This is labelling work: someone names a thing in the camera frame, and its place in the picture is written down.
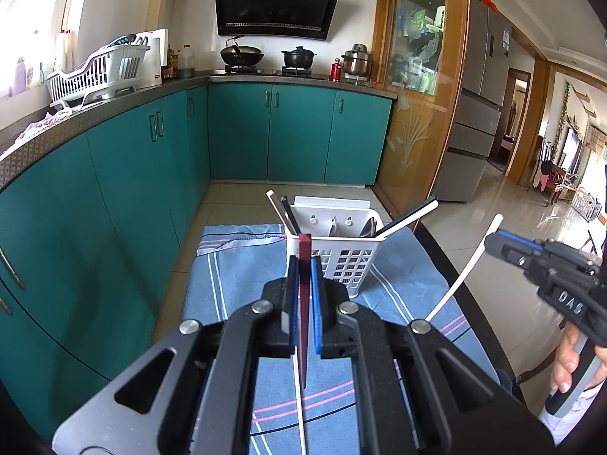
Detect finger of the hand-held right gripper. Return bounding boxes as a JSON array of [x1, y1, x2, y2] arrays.
[[502, 245, 544, 279], [484, 229, 546, 259]]

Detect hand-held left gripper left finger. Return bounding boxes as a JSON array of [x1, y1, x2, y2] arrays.
[[52, 251, 300, 455]]

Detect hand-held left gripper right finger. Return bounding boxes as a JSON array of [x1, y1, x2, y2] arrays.
[[310, 257, 555, 455]]

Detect dark red chopstick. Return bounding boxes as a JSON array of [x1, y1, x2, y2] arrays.
[[298, 233, 313, 389]]

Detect white plastic utensil basket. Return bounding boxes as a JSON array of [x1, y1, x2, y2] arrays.
[[285, 195, 386, 299]]

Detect person's right hand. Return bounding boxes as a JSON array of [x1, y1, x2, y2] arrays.
[[550, 327, 591, 395]]

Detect blue striped cloth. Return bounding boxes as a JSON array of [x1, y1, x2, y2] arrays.
[[182, 223, 501, 455]]

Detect black chopstick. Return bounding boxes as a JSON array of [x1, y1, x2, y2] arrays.
[[281, 195, 299, 237]]

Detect television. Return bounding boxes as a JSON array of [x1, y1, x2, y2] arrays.
[[560, 128, 585, 181]]

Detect white garment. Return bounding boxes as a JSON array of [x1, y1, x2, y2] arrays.
[[536, 379, 607, 446]]

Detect green leaf garland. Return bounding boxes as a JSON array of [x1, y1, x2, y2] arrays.
[[556, 80, 571, 152]]

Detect grey refrigerator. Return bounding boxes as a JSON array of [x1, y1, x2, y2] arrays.
[[434, 0, 515, 203]]

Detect wooden glass door cabinet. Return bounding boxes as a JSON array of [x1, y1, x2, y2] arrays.
[[371, 0, 471, 204]]

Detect teal kitchen cabinets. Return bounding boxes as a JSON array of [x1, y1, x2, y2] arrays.
[[0, 80, 398, 441]]

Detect gas stove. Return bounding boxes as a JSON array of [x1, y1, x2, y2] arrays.
[[223, 66, 328, 80]]

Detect black cooking pot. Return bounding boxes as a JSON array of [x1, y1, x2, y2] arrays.
[[281, 46, 316, 70]]

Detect steel pot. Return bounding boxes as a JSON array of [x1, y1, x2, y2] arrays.
[[341, 44, 372, 79]]

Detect black wok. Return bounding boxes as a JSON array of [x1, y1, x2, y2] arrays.
[[219, 36, 265, 68]]

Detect white countertop appliance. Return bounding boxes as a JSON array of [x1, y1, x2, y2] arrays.
[[135, 28, 170, 89]]

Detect dark speckled kitchen countertop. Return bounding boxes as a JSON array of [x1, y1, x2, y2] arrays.
[[0, 72, 398, 190]]

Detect black range hood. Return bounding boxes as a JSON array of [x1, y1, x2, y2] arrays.
[[213, 0, 344, 41]]

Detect white dish rack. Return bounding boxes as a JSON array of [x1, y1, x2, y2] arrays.
[[46, 34, 151, 105]]

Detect pink cloth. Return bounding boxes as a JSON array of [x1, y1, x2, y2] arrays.
[[12, 108, 72, 145]]

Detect purple bottle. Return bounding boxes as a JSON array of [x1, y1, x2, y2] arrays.
[[12, 57, 28, 96]]

